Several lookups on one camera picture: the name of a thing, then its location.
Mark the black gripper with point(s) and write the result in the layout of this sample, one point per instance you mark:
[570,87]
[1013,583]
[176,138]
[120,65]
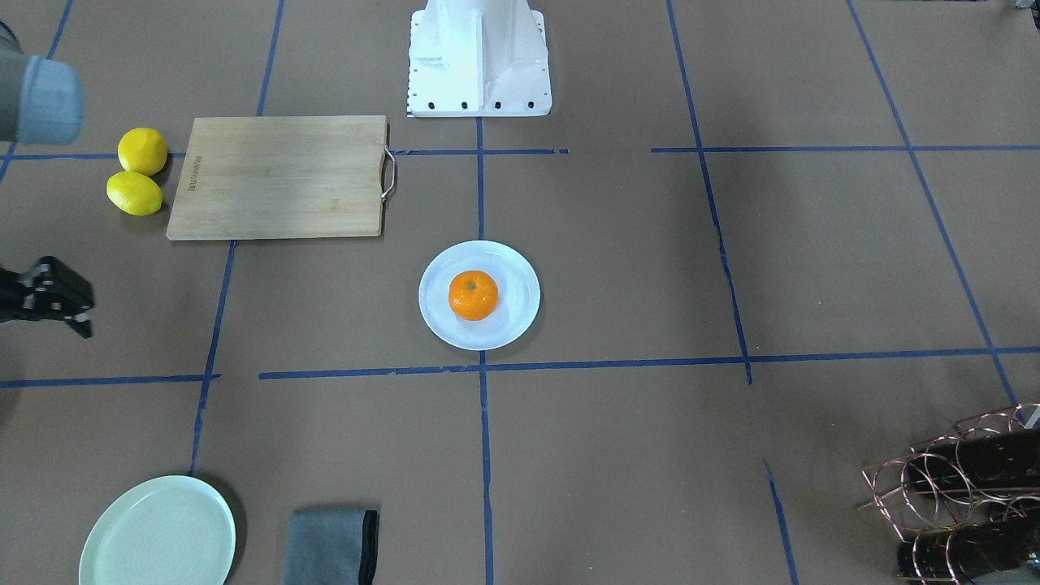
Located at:
[46,292]

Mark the orange fruit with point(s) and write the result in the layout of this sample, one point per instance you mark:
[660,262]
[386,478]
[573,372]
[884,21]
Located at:
[473,295]

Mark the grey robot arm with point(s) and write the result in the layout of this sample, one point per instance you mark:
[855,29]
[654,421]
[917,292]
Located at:
[42,104]

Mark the pale green plate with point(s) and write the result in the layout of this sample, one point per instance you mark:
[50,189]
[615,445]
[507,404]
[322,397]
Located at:
[173,529]

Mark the pale blue plate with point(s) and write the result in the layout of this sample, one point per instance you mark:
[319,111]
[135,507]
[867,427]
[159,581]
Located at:
[519,295]

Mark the yellow lemon lower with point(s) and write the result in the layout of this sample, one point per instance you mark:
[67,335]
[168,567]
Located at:
[134,193]

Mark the yellow lemon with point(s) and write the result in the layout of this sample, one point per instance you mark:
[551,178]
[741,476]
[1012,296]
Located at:
[142,150]
[134,193]

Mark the yellow lemon upper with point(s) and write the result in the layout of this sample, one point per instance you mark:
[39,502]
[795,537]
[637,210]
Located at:
[142,150]

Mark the wooden cutting board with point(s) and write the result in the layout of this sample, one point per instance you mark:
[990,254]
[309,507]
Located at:
[248,178]

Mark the grey folded cloth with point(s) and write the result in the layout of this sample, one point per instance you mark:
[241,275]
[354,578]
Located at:
[332,546]

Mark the dark wine bottle lower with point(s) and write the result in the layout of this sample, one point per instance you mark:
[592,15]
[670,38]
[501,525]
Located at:
[995,553]

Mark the dark wine bottle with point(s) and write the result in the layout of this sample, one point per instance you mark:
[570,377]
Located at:
[999,465]
[995,553]

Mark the dark wine bottle upper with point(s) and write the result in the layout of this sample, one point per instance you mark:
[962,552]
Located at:
[999,465]

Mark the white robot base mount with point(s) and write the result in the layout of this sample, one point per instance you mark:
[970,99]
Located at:
[478,58]

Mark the copper wire wine rack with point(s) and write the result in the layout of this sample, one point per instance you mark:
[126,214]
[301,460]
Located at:
[964,505]

